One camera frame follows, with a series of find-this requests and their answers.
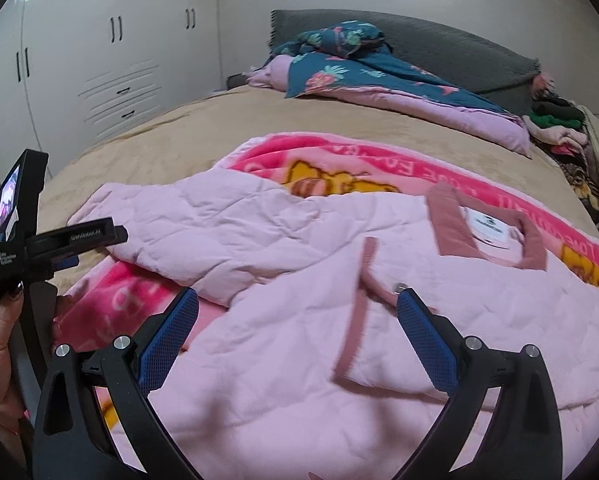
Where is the pink printed bear blanket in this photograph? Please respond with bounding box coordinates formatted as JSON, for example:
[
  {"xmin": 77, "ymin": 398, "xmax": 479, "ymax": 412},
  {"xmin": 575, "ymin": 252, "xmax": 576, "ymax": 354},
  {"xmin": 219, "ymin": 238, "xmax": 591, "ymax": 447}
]
[{"xmin": 52, "ymin": 132, "xmax": 599, "ymax": 441}]

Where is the beige bed cover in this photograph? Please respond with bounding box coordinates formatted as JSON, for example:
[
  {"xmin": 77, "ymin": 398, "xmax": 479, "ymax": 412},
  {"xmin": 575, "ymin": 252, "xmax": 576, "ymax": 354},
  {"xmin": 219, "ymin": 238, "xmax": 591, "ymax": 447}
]
[{"xmin": 37, "ymin": 82, "xmax": 599, "ymax": 311}]

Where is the white wardrobe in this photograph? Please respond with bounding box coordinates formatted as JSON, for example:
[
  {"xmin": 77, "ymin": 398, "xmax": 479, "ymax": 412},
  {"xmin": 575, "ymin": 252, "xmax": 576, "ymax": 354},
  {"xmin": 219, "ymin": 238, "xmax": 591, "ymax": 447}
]
[{"xmin": 0, "ymin": 0, "xmax": 230, "ymax": 183}]

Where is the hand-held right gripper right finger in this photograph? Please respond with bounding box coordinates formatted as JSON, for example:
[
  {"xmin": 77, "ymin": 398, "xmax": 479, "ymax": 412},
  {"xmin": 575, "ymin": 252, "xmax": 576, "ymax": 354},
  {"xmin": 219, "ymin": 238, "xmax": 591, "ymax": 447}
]
[{"xmin": 396, "ymin": 287, "xmax": 573, "ymax": 480}]

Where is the grey padded headboard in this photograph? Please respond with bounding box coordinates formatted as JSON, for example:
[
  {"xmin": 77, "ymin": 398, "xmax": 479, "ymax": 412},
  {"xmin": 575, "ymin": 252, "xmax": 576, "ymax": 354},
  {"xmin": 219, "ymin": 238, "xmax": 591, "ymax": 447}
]
[{"xmin": 267, "ymin": 9, "xmax": 540, "ymax": 107}]

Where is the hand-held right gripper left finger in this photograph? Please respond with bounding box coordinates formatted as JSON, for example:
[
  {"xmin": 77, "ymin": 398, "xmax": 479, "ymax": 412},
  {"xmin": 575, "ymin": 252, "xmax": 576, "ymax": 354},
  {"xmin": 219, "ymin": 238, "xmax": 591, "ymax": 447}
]
[{"xmin": 32, "ymin": 287, "xmax": 203, "ymax": 480}]

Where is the teal floral pink quilt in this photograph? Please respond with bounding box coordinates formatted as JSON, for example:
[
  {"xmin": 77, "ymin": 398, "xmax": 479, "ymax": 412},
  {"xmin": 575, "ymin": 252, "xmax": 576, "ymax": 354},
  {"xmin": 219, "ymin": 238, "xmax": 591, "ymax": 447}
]
[{"xmin": 247, "ymin": 20, "xmax": 533, "ymax": 158}]

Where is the pile of mixed clothes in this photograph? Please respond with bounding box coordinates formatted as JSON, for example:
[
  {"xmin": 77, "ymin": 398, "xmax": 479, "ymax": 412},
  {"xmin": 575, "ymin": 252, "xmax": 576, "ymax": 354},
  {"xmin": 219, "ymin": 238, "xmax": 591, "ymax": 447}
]
[{"xmin": 522, "ymin": 72, "xmax": 599, "ymax": 241}]

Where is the pink quilted jacket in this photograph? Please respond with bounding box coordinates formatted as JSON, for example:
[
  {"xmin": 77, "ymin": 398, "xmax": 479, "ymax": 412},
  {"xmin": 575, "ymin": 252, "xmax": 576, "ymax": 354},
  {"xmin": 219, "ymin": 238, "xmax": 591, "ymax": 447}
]
[{"xmin": 67, "ymin": 167, "xmax": 599, "ymax": 480}]

